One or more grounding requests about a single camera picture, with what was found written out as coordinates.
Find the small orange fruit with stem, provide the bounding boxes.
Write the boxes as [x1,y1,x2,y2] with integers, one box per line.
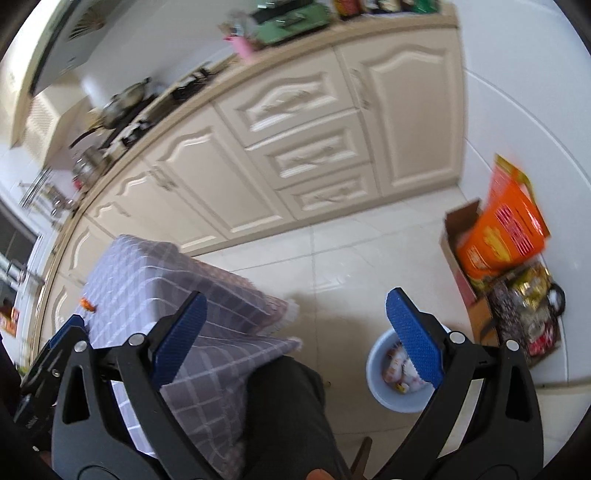
[79,298,96,312]

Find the blue plastic trash bin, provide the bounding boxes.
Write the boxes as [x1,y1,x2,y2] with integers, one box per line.
[366,328,435,413]

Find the cream kitchen base cabinets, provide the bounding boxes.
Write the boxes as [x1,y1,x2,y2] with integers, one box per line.
[31,6,465,340]

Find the brown cardboard box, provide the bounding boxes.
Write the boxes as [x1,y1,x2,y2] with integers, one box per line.
[438,197,502,347]

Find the foil snack bags pile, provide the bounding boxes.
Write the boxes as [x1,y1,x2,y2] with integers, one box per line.
[487,261,566,368]

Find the purple checked tablecloth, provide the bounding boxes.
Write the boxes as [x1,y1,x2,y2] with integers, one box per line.
[75,235,303,479]

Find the black trouser leg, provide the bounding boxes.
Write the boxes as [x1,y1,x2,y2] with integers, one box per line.
[239,356,352,480]

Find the orange paper gift bag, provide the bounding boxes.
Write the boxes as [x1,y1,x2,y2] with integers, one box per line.
[456,155,551,291]

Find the black gas stove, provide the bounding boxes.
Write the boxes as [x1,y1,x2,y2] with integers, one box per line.
[100,63,221,149]

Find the steel range hood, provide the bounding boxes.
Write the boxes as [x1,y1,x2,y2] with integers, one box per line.
[30,0,133,97]

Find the pink utensil holder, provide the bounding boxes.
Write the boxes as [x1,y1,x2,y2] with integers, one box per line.
[224,35,256,64]

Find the green electric cooker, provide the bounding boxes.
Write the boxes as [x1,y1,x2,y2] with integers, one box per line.
[250,0,332,46]

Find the steel wok with handle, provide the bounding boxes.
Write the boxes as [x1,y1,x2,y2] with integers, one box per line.
[68,77,151,149]

